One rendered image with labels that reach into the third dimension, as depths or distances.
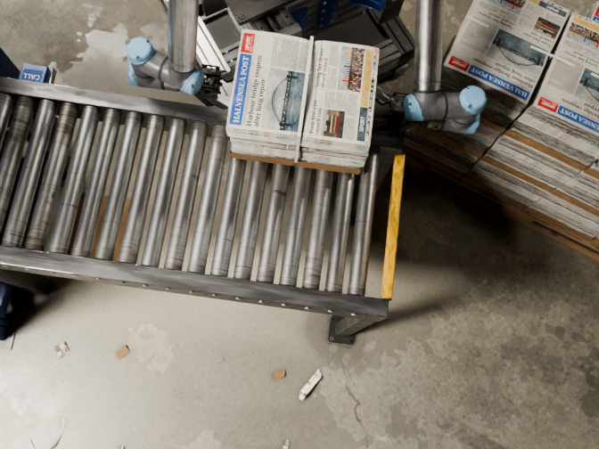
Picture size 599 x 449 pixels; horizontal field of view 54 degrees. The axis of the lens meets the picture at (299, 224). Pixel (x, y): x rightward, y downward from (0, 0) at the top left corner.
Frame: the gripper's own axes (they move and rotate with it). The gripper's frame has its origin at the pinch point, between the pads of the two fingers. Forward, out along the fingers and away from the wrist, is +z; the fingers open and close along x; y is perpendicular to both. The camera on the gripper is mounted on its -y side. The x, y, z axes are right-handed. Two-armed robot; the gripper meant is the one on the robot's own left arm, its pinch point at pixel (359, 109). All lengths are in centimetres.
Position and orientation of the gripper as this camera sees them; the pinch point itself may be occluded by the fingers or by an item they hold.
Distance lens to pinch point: 182.8
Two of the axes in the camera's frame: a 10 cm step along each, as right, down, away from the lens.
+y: 0.5, -2.5, -9.7
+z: -9.9, -1.4, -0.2
